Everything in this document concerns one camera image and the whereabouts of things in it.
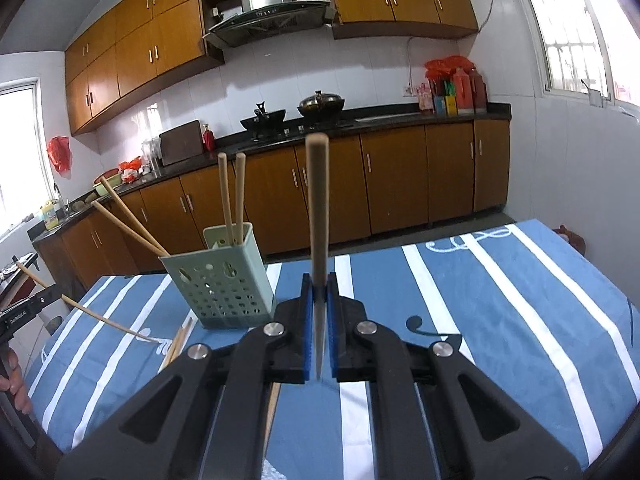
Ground green perforated utensil holder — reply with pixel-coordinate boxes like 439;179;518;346
159;222;277;331

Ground wooden base cabinets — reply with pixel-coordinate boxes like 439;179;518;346
35;119;511;286

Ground wooden wall cabinets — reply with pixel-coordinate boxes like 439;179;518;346
65;0;480;136

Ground dark red oil bottle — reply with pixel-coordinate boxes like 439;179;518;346
470;71;488;112

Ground green basin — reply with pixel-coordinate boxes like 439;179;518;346
93;175;123;197

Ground crumpled red bag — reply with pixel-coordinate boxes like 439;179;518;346
425;56;476;81

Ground gas stove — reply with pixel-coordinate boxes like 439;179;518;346
245;119;356;141

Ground large barred window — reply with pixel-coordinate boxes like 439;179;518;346
515;0;640;111

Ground hanging red plastic bag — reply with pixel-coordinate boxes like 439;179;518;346
47;136;73;178

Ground clear jars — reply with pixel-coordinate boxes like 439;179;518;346
141;137;162;171

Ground dark cutting board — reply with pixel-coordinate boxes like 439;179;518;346
159;121;203;167

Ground black lidded wok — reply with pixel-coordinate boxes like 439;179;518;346
298;91;346;117

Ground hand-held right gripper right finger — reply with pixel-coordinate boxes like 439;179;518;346
322;271;583;480

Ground brown wooden chair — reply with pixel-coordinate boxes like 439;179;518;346
552;225;587;256

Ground black kitchen countertop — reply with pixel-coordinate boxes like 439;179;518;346
27;102;513;246

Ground sink faucet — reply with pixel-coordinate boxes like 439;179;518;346
52;183;71;221

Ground blue striped tablecloth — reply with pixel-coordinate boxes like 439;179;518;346
22;217;640;480

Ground person's left hand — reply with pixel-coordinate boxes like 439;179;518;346
0;347;33;413

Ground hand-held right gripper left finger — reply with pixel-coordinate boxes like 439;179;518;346
54;272;318;480

